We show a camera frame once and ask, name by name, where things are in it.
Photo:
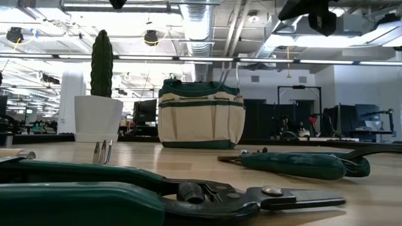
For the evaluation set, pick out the green straight-blade garden shears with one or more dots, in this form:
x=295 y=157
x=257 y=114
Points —
x=78 y=204

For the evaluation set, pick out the silver ribbed ceiling duct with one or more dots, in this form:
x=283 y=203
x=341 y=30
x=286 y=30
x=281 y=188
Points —
x=198 y=31

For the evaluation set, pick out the black partition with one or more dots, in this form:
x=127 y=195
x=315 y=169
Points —
x=264 y=119

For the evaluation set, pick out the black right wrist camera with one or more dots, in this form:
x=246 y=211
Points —
x=323 y=23

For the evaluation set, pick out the grey metal cylinder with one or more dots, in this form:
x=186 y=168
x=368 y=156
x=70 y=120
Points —
x=8 y=140

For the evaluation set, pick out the dark background monitor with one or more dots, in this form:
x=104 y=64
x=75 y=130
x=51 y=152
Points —
x=367 y=113
x=345 y=120

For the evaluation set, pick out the green cactus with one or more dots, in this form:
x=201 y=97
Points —
x=102 y=62

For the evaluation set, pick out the black gantry frame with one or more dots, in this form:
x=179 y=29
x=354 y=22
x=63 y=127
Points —
x=298 y=87

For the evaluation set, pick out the black background monitor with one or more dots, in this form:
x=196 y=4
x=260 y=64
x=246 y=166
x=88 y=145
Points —
x=145 y=110

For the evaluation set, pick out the black aluminium table frame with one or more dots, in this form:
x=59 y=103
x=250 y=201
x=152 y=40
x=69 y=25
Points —
x=141 y=138

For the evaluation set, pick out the black ceiling device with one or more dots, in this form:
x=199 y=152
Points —
x=14 y=34
x=151 y=37

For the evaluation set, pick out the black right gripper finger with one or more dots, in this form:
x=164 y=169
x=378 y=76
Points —
x=298 y=7

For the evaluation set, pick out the beige green gardening bag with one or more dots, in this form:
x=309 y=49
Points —
x=201 y=122

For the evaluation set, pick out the white plant pot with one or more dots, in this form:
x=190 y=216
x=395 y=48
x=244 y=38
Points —
x=97 y=119

